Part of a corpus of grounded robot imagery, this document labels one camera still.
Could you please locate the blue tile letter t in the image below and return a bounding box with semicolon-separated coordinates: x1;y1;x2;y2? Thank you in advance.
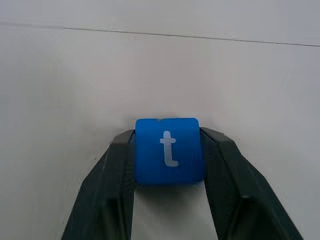
134;116;206;187

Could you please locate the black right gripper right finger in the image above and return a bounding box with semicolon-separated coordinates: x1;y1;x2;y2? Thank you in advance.
199;126;305;240

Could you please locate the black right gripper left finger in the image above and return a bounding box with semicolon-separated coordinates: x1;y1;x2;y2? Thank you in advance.
56;128;137;240

